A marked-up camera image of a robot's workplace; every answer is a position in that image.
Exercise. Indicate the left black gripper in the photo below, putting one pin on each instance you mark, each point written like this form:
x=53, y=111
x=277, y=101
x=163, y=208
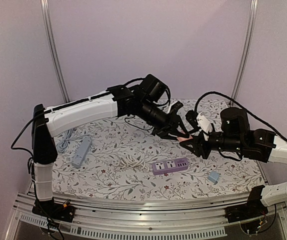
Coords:
x=172, y=122

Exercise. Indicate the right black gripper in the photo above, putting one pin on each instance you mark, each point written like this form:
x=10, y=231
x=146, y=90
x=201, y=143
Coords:
x=204, y=144

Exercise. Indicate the pink plug adapter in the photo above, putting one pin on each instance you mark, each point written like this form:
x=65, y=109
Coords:
x=182, y=139

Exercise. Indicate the purple power strip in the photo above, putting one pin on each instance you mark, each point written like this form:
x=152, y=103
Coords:
x=170, y=166

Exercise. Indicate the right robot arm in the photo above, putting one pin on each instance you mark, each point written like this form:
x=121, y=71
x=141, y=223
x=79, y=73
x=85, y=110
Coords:
x=262, y=145

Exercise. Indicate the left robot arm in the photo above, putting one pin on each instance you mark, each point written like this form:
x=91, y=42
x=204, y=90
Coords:
x=136, y=97

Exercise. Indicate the light blue plug adapter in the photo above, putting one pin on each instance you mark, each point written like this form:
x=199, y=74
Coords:
x=213, y=177

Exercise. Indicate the floral patterned table mat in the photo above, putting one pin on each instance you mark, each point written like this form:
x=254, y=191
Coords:
x=119, y=166

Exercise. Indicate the light blue power strip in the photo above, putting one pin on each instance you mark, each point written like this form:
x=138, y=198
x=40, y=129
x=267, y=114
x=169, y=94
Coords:
x=81, y=152

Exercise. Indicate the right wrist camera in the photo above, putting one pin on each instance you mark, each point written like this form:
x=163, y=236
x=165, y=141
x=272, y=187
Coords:
x=199, y=121

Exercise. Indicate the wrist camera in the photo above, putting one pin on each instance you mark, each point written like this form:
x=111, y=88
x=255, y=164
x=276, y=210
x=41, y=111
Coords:
x=199, y=121
x=174, y=107

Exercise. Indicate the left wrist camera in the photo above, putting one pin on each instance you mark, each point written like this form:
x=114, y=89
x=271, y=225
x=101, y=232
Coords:
x=174, y=107

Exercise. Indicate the aluminium front rail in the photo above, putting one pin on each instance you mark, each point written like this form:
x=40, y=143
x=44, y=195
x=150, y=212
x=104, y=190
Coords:
x=190, y=219

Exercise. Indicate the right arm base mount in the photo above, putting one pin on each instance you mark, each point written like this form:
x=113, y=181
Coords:
x=245, y=211

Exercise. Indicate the right aluminium frame post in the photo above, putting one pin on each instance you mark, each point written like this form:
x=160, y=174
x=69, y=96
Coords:
x=246, y=48

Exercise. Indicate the aluminium frame post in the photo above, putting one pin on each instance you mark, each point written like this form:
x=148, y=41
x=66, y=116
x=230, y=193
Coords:
x=53, y=49
x=246, y=48

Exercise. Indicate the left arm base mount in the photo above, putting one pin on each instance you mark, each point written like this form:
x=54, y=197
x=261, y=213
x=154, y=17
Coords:
x=56, y=211

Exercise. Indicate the left aluminium frame post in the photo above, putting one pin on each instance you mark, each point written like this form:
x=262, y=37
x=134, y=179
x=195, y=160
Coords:
x=53, y=49

